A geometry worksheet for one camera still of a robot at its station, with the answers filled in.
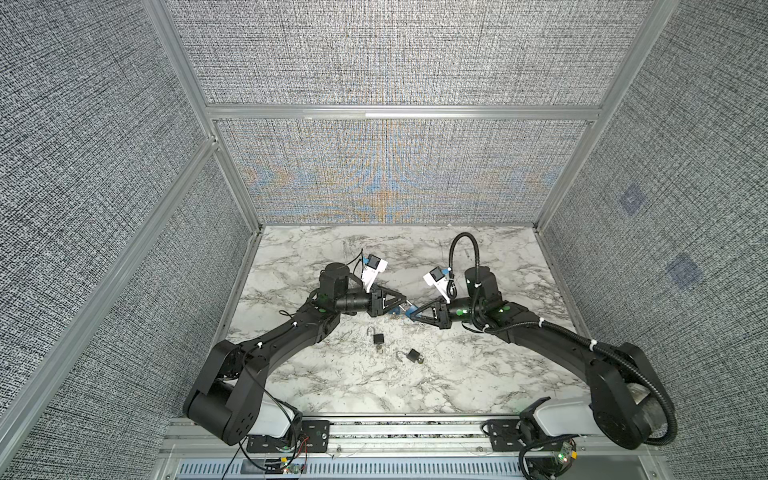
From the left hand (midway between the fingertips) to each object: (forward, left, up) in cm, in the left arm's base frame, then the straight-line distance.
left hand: (402, 301), depth 77 cm
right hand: (-2, -3, -3) cm, 5 cm away
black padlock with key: (-1, +6, -19) cm, 20 cm away
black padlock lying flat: (-7, -3, -18) cm, 20 cm away
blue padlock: (-2, -2, 0) cm, 3 cm away
